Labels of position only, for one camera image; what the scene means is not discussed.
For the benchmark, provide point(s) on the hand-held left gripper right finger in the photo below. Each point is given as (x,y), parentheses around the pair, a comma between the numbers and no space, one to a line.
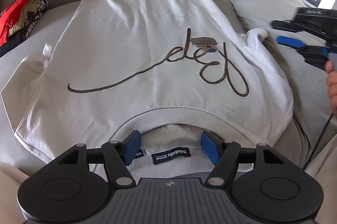
(209,145)

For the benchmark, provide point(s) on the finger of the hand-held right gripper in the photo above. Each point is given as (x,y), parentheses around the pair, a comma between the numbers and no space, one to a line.
(284,24)
(289,41)

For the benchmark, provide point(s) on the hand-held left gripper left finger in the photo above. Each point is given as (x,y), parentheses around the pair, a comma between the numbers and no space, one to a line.
(133,145)

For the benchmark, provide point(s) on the white t-shirt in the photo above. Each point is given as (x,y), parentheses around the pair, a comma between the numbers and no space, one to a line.
(131,42)

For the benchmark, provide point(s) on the person's right hand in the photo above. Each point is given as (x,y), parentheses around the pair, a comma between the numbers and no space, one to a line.
(332,90)

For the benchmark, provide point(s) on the grey sofa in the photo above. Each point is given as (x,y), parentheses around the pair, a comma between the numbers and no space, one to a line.
(289,76)

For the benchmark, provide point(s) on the person's right leg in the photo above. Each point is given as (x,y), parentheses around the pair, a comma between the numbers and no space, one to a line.
(326,161)

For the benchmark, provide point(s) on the person's leg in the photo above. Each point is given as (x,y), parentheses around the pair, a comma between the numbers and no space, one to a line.
(10,187)
(326,161)

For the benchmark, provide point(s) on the person's left leg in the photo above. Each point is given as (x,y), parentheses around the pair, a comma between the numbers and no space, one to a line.
(10,187)

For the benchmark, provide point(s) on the red garment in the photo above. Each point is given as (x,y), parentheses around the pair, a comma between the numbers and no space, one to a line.
(15,11)

